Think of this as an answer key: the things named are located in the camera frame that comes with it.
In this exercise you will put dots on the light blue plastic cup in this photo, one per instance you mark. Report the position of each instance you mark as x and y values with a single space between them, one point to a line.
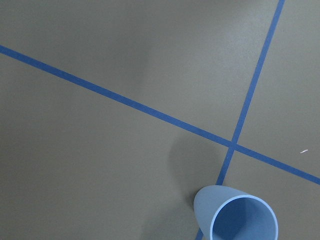
225 213

